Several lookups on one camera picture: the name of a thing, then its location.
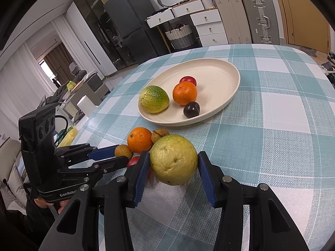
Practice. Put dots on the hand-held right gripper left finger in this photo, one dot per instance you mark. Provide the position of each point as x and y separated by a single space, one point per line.
140 180

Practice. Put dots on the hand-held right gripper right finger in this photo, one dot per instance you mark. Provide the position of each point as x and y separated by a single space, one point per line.
208 185

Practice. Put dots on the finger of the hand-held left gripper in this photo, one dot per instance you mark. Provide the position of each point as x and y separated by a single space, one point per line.
104 153
112 164

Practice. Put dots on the brown longan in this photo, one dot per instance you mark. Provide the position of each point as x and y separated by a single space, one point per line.
158 135
123 150

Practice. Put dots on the red tomato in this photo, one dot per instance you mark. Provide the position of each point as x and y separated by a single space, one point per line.
187 79
133 161

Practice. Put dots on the large orange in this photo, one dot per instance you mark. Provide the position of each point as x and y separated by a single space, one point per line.
138 140

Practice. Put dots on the yellow-green guava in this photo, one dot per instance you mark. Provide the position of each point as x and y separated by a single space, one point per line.
174 159

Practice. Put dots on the green mottled guava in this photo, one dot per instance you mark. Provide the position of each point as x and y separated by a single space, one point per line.
154 99

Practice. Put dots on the dark purple plum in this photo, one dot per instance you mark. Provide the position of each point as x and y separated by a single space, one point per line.
191 109

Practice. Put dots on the small orange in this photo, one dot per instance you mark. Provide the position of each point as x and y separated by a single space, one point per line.
184 93

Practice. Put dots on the cream round plate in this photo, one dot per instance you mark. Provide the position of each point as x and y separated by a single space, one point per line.
217 83

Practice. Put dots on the person's left forearm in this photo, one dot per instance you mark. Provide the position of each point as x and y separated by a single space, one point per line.
26 227

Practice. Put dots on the person's left hand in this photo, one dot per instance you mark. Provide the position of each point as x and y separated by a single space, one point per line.
40 203

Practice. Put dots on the yellow packet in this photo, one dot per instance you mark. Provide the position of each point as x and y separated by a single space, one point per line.
66 136

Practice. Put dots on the beige chair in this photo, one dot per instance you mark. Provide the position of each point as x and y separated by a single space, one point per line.
10 162

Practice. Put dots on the green bag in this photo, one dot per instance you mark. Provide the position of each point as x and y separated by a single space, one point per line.
70 85

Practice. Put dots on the dark grey sofa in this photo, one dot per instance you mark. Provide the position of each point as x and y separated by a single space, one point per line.
94 83

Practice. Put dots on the white sheer curtain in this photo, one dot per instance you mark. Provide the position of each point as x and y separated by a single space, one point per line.
23 70

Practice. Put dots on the teal checkered tablecloth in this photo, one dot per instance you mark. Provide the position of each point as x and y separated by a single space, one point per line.
274 136

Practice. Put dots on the brown curtain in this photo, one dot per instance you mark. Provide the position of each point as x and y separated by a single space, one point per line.
59 60

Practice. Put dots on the white wardrobe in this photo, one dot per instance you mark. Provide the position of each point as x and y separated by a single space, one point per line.
86 47

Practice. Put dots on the dark glass cabinet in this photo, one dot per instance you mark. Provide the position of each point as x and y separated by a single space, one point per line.
96 26

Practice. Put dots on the dark grey refrigerator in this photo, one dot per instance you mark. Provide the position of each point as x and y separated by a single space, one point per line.
130 26

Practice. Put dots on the wicker laundry basket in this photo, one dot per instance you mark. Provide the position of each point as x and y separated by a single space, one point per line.
180 38

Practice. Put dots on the white drawer desk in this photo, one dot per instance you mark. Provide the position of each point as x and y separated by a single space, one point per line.
206 18

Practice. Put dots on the beige suitcase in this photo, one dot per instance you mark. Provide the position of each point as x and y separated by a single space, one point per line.
230 18

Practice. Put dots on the silver suitcase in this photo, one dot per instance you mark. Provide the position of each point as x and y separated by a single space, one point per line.
259 18

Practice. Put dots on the black sneaker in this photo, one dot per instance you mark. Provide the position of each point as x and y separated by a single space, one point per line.
331 56

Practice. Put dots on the wooden door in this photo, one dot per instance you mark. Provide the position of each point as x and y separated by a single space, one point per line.
301 13

